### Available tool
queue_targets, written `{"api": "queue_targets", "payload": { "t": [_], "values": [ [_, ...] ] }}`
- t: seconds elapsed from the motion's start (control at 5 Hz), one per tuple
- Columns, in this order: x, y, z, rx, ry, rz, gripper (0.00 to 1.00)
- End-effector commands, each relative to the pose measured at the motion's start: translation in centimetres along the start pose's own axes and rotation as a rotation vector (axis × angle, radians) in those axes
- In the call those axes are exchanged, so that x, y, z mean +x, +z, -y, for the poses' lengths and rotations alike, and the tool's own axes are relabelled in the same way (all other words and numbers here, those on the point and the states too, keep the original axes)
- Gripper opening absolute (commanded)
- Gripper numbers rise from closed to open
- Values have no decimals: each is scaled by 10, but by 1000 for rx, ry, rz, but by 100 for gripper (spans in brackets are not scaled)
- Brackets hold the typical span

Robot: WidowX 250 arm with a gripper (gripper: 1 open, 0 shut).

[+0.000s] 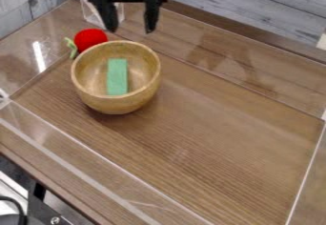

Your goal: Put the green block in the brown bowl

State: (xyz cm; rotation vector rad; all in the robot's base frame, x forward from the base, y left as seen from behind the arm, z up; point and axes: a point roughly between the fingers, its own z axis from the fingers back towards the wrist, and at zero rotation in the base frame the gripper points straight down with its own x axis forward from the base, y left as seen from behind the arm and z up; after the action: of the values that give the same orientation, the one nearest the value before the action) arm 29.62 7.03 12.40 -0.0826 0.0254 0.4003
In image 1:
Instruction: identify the green rectangular block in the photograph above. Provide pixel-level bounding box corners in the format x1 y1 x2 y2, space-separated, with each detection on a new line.
107 58 128 95

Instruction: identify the brown wooden bowl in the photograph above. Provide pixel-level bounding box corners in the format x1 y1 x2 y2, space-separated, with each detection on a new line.
70 40 162 114

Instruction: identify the clear acrylic corner bracket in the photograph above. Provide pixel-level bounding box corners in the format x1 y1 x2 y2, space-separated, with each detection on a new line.
80 0 124 30

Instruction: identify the black cable under table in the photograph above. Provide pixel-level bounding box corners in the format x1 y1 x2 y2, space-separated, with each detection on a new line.
0 195 27 225

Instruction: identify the clear acrylic table barrier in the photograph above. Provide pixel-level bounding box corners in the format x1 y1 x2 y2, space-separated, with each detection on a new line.
0 89 212 225

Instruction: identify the black metal table leg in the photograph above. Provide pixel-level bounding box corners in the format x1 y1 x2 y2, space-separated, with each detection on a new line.
33 183 45 201

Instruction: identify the red plush apple toy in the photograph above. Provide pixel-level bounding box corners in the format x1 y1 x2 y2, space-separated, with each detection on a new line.
65 29 108 59

